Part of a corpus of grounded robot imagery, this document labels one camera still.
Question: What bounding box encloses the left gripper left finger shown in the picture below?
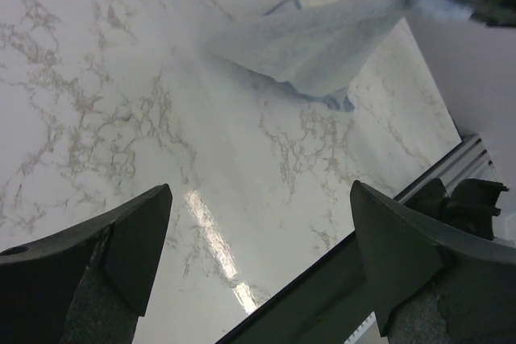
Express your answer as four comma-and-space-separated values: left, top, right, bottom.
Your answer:
1, 184, 173, 343

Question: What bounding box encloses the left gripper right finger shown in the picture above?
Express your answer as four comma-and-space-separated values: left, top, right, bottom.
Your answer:
350, 181, 515, 343

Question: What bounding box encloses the blue cloth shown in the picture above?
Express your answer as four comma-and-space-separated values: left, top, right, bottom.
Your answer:
206, 0, 474, 112

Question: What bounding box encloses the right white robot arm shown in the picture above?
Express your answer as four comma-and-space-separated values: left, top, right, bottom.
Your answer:
411, 0, 515, 240

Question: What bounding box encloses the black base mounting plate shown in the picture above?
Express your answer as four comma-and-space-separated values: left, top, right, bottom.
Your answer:
218, 233, 373, 344

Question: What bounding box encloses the aluminium extrusion rail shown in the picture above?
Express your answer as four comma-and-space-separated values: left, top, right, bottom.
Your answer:
394, 135, 499, 203

